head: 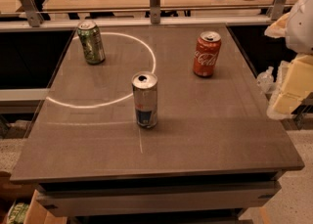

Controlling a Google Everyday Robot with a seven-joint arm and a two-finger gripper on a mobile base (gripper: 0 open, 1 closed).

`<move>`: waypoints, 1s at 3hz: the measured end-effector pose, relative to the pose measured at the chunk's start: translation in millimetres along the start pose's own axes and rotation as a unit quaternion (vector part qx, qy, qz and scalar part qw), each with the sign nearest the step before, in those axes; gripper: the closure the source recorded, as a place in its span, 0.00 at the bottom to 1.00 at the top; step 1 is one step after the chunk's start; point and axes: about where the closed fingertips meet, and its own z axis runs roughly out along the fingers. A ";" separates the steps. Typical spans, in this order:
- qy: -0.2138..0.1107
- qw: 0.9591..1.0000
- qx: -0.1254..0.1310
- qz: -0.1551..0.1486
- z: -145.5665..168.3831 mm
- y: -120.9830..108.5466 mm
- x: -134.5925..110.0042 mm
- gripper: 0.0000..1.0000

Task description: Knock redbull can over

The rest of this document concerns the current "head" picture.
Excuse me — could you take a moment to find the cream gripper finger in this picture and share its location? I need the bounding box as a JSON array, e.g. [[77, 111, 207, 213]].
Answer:
[[264, 13, 290, 38], [266, 54, 313, 119]]

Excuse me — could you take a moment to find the silver blue redbull can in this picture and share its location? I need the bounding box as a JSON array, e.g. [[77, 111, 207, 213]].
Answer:
[[132, 71, 157, 128]]

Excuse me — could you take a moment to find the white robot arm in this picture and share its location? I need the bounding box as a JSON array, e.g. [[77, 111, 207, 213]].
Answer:
[[265, 0, 313, 120]]

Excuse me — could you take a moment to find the red coca cola can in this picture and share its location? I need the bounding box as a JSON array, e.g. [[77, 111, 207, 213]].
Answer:
[[193, 31, 222, 77]]

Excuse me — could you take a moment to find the green soda can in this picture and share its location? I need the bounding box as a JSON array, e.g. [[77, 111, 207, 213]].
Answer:
[[77, 21, 106, 65]]

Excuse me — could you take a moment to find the clear plastic bottle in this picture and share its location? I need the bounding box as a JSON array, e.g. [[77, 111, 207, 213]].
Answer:
[[256, 67, 274, 93]]

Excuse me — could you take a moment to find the green printed box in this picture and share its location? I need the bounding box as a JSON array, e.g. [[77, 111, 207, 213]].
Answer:
[[7, 202, 29, 224]]

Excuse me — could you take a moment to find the middle metal rail bracket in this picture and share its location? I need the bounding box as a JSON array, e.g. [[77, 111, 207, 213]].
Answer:
[[150, 0, 160, 23]]

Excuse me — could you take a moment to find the horizontal metal rail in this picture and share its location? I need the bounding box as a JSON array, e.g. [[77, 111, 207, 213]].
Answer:
[[0, 15, 273, 32]]

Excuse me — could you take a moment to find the left metal rail bracket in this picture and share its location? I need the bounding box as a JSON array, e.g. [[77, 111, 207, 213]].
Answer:
[[20, 0, 43, 27]]

